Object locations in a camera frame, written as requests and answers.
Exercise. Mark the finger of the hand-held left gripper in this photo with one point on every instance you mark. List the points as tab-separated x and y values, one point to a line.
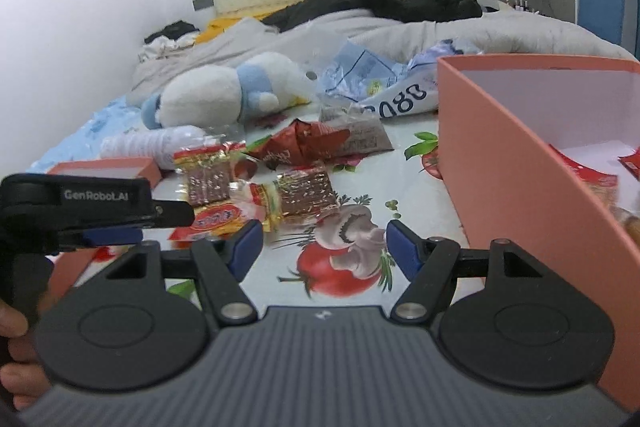
112	236
175	213

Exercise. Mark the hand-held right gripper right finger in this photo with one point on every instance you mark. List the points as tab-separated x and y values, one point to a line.
400	248

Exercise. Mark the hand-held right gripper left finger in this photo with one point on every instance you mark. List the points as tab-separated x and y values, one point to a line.
247	241

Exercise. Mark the red label cake snack packet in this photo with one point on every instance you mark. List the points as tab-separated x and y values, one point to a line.
585	177
220	219

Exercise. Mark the dark red foil snack packet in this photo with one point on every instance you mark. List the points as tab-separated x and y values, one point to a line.
300	139

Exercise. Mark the grey clear snack packet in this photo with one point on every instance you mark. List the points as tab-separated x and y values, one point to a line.
360	132

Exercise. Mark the pink cardboard box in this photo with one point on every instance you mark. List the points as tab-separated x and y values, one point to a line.
500	167

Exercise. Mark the person's left hand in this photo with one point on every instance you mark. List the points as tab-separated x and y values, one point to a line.
20	382

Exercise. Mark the pink box lid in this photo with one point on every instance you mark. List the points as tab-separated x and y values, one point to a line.
100	167

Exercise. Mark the floral plastic sheet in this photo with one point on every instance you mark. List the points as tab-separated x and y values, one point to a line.
380	179

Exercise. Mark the white plastic bottle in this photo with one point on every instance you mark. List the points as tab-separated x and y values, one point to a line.
145	144

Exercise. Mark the white and blue plush toy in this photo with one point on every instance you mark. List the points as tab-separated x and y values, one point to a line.
200	97

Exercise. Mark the white bag with black print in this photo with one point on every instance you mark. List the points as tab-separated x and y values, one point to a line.
400	102

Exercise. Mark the pile of black white clothes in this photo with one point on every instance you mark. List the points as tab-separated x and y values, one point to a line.
167	39

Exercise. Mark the clear bluish plastic bag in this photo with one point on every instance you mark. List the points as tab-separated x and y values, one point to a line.
360	67

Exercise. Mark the yellow cloth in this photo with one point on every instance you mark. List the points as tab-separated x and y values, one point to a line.
220	27

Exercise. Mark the crumpled blue plastic bag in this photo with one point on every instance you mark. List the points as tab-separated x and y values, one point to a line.
440	54

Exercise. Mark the grey blanket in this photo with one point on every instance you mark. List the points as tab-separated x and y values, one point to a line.
400	37

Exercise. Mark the small cosmetic bottles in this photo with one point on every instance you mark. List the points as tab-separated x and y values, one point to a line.
522	5

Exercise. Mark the blue chair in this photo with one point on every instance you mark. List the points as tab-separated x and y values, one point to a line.
602	7

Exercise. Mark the grey wall switch panel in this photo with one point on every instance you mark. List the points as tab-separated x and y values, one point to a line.
202	2

